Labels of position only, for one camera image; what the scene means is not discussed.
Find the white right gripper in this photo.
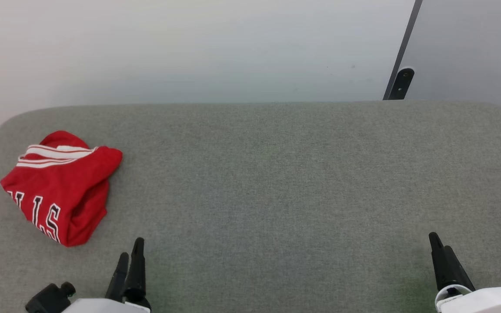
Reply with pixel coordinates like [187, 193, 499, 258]
[428, 232, 501, 313]

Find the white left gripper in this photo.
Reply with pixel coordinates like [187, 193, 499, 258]
[61, 237, 151, 313]

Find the red and white basketball jersey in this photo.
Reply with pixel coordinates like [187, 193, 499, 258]
[0, 130, 124, 247]

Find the black wall bracket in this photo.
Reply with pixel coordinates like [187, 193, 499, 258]
[391, 67, 415, 100]

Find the dark door frame strip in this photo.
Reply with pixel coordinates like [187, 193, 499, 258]
[383, 0, 424, 101]

